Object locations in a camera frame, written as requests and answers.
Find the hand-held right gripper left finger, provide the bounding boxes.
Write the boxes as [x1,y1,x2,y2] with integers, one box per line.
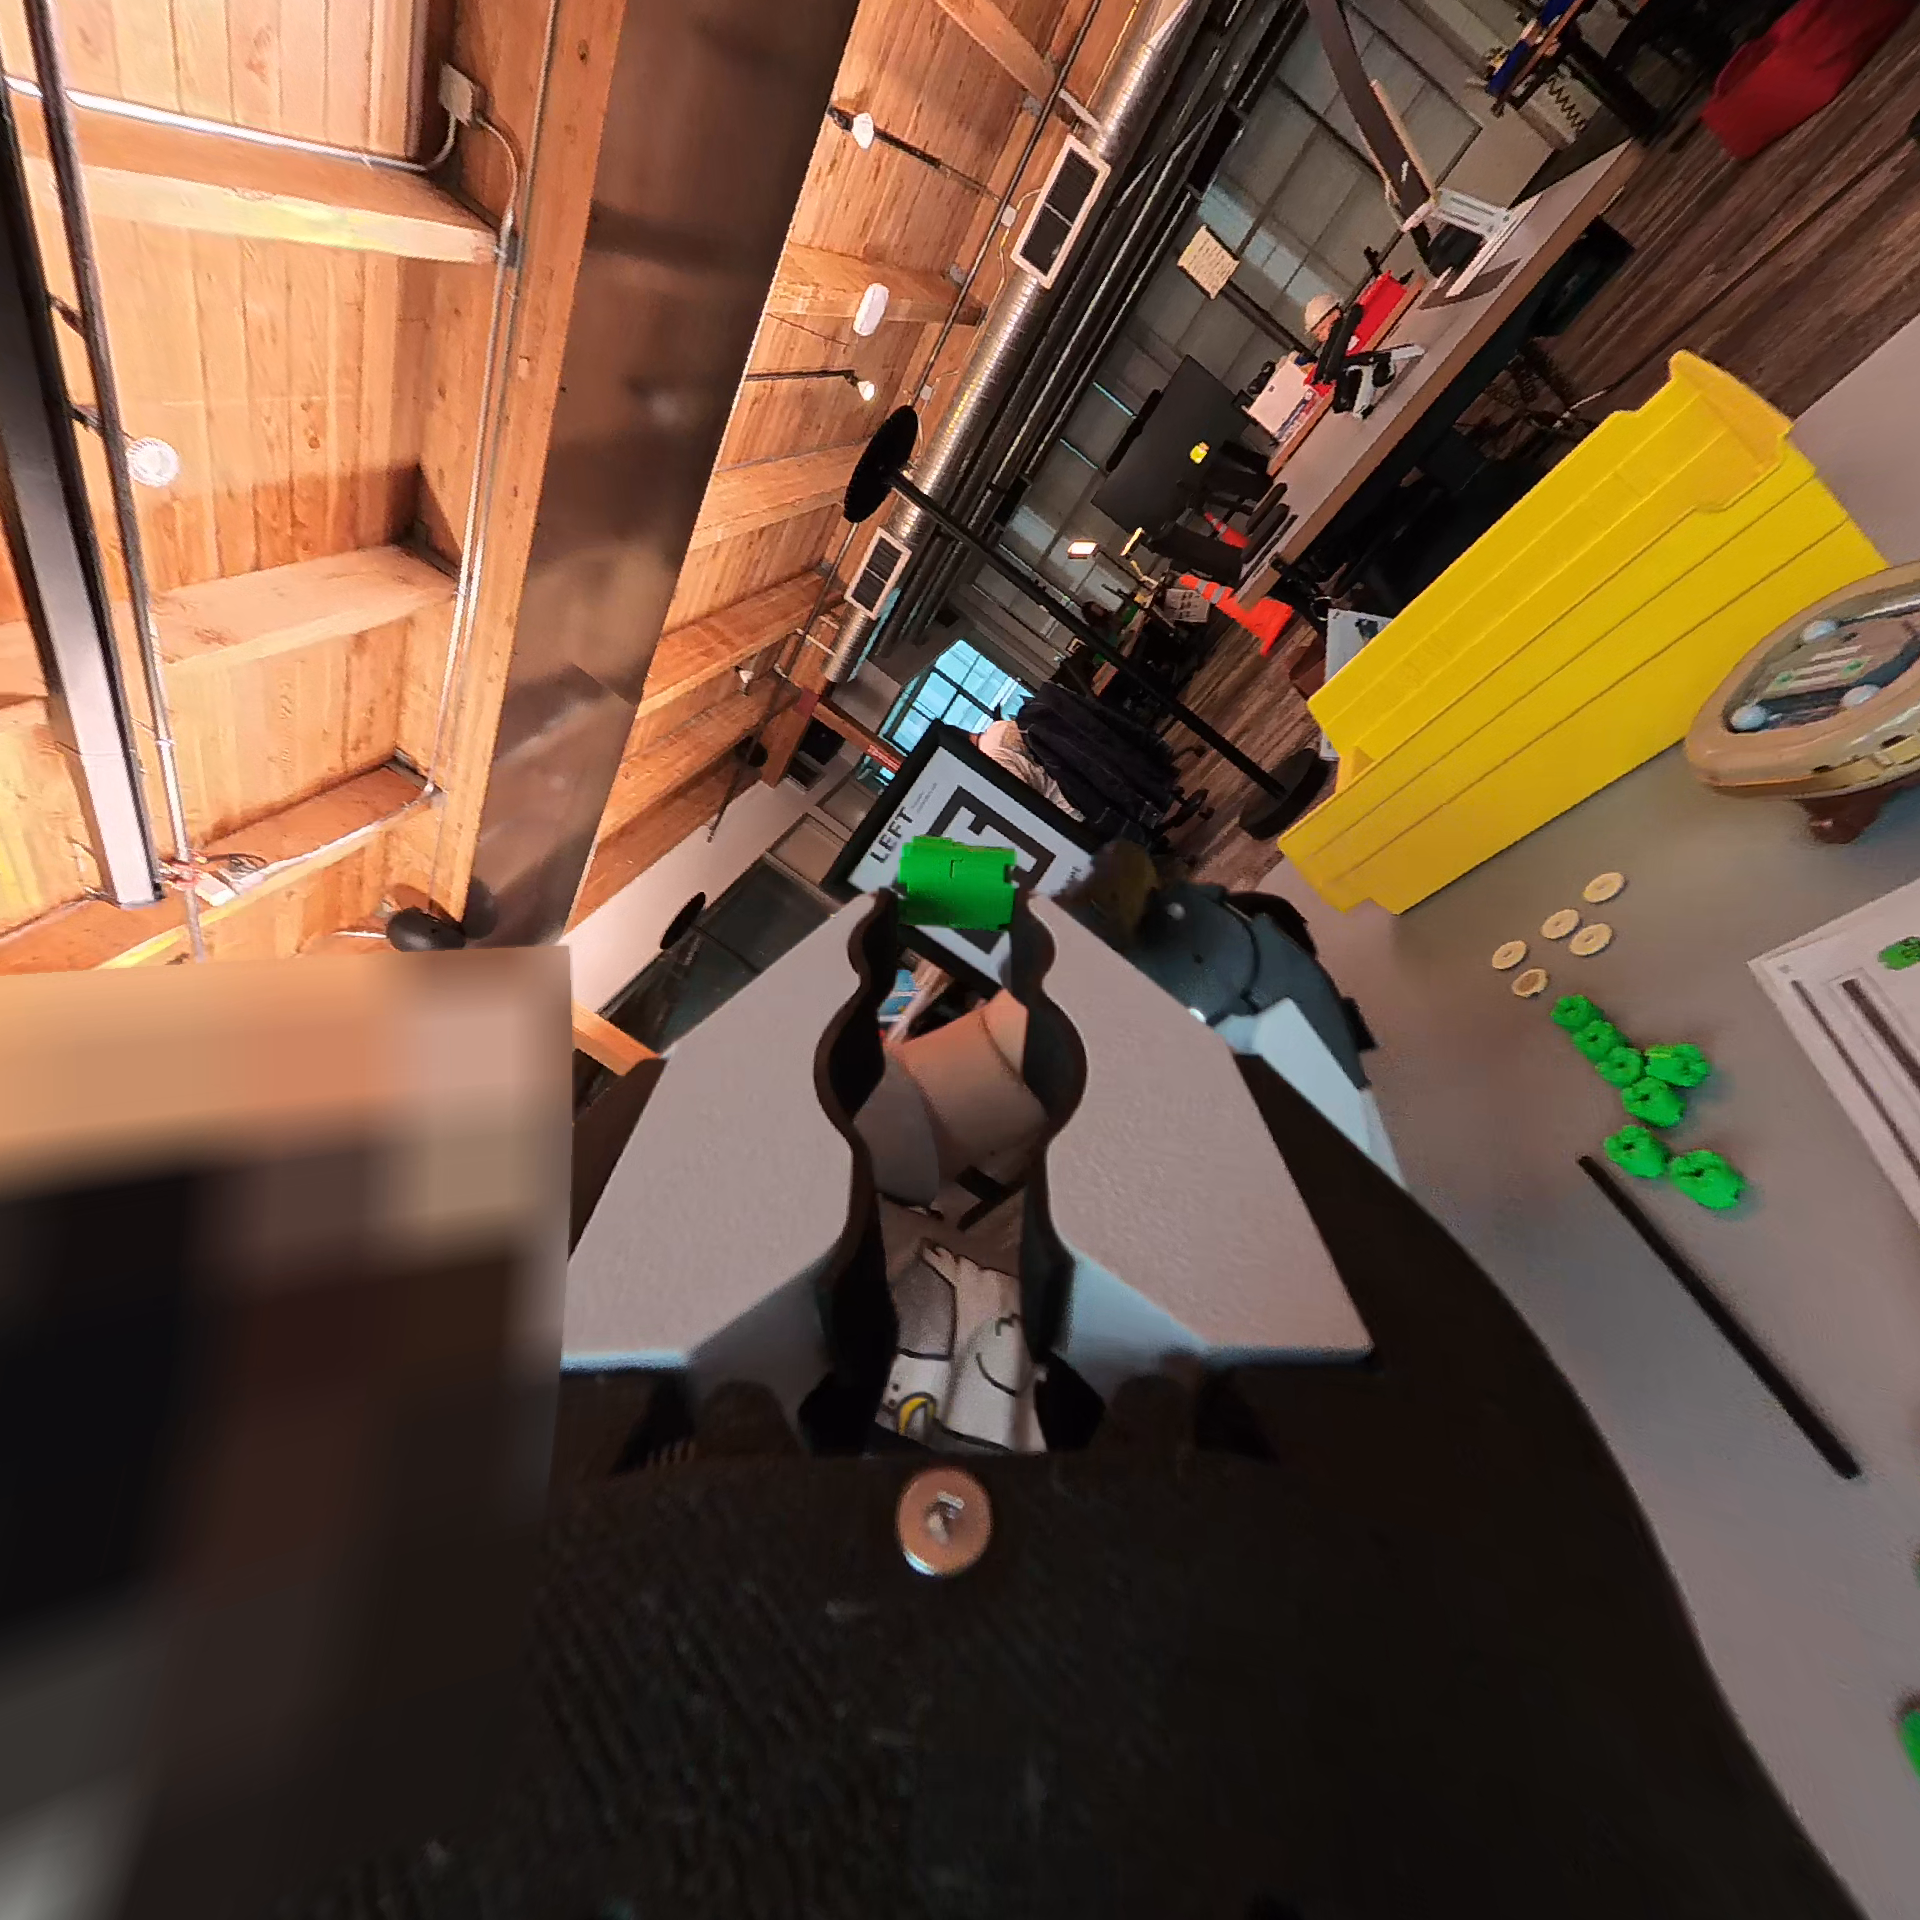
[567,892,903,1454]

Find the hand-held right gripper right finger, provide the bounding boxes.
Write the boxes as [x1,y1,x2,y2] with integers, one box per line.
[1018,895,1375,1454]

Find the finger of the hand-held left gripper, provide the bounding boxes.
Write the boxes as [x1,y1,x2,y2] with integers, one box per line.
[1222,1001,1408,1191]

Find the bright green grooved brick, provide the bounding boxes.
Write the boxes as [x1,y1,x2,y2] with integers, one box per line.
[896,837,1024,935]

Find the white desk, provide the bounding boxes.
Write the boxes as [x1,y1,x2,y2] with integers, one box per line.
[1260,352,1920,1920]

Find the grey printed shirt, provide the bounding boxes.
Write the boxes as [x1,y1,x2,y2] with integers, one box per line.
[877,1199,1050,1454]

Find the pile of green bricks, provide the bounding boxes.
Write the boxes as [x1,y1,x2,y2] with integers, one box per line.
[1548,992,1748,1213]

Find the black dome ceiling fixture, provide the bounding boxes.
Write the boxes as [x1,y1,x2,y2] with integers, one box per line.
[382,878,500,955]

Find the black pole stand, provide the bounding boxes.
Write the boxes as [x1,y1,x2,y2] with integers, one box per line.
[838,404,1328,841]

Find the yellow stacked storage bins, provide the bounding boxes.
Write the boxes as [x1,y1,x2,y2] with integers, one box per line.
[1278,350,1888,916]

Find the thin black rod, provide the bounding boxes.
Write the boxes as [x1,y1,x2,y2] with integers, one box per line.
[1575,1153,1864,1484]

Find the black monitor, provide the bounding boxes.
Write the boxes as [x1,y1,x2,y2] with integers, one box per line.
[1093,355,1278,527]

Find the white instruction sheet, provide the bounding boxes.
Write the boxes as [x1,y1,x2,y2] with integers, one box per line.
[1746,878,1920,1185]

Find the long grey table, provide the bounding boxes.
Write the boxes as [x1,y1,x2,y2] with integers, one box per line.
[1274,142,1644,600]

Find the round tan toy device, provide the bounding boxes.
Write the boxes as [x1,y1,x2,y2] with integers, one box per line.
[1681,563,1920,841]

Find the red beanbag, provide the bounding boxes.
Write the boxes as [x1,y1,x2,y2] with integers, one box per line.
[1703,0,1920,159]

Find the silver ventilation duct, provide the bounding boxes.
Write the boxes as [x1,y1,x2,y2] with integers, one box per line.
[815,0,1306,684]

